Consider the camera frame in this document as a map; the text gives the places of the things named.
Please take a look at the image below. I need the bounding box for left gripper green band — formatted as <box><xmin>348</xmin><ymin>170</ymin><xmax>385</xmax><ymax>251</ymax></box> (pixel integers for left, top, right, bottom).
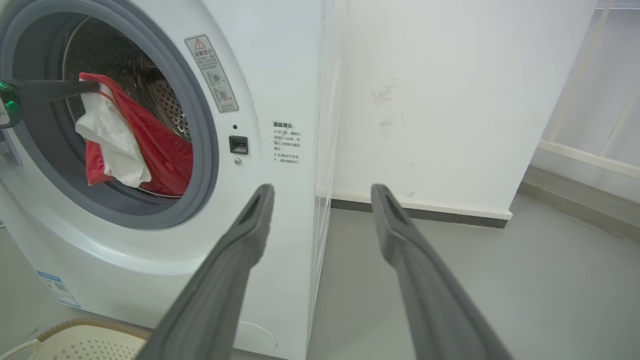
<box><xmin>0</xmin><ymin>78</ymin><xmax>101</xmax><ymax>130</ymax></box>

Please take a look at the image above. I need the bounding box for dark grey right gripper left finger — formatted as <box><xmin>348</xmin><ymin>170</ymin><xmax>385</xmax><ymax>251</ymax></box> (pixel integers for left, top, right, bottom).
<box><xmin>136</xmin><ymin>183</ymin><xmax>276</xmax><ymax>360</ymax></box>

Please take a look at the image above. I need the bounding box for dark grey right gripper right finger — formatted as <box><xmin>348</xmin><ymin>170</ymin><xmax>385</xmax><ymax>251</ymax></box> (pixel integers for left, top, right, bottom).
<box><xmin>371</xmin><ymin>183</ymin><xmax>514</xmax><ymax>360</ymax></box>

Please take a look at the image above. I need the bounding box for white garment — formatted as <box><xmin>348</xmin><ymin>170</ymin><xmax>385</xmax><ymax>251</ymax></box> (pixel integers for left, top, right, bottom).
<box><xmin>75</xmin><ymin>80</ymin><xmax>152</xmax><ymax>189</ymax></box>

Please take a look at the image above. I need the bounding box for red garment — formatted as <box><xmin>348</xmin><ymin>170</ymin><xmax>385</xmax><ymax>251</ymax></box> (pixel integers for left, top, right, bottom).
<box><xmin>79</xmin><ymin>72</ymin><xmax>194</xmax><ymax>197</ymax></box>

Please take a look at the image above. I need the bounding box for beige plastic laundry basket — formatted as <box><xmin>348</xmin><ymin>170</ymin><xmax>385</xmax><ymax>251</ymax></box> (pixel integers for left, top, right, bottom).
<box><xmin>0</xmin><ymin>317</ymin><xmax>153</xmax><ymax>360</ymax></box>

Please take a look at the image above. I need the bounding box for white front-loading washing machine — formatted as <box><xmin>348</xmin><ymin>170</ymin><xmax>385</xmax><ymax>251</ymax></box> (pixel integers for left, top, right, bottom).
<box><xmin>0</xmin><ymin>0</ymin><xmax>346</xmax><ymax>360</ymax></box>

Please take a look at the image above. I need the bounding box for perforated steel washer drum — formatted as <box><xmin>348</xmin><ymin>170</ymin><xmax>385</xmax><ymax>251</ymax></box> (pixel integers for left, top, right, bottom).
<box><xmin>62</xmin><ymin>16</ymin><xmax>193</xmax><ymax>199</ymax></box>

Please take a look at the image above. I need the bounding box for grey rubber door gasket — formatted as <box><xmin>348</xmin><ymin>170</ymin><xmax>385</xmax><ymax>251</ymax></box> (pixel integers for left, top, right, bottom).
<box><xmin>0</xmin><ymin>0</ymin><xmax>220</xmax><ymax>230</ymax></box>

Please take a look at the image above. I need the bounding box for blue and white energy label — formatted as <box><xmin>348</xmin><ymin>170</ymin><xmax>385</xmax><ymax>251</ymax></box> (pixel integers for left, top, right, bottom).
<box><xmin>36</xmin><ymin>270</ymin><xmax>82</xmax><ymax>309</ymax></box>

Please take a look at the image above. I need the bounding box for grey warning sticker with triangle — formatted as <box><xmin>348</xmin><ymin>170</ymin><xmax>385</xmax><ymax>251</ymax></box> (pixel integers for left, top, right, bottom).
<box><xmin>184</xmin><ymin>34</ymin><xmax>240</xmax><ymax>114</ymax></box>

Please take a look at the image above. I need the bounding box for clear sticker with black text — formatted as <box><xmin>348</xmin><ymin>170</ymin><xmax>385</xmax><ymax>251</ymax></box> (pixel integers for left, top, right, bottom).
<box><xmin>271</xmin><ymin>119</ymin><xmax>302</xmax><ymax>166</ymax></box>

